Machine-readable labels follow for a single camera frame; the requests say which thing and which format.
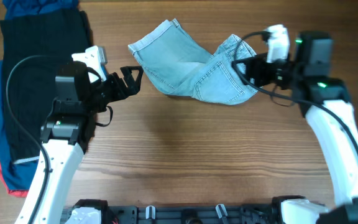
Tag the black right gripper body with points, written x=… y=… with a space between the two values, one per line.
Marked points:
x=253 y=71

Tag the light blue denim shorts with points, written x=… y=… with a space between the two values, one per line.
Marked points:
x=176 y=65

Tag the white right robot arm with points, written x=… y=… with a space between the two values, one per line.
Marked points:
x=325 y=104

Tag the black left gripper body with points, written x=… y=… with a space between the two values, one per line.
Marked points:
x=117 y=84

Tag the black garment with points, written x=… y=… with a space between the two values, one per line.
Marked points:
x=34 y=49

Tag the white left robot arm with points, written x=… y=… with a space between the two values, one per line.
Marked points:
x=81 y=94

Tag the dark blue garment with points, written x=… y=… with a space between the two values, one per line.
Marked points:
x=18 y=8

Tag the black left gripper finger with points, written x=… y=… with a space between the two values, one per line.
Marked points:
x=133 y=84
x=132 y=73

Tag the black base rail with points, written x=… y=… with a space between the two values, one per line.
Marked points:
x=243 y=214

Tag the red garment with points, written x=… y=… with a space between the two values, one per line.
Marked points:
x=14 y=185

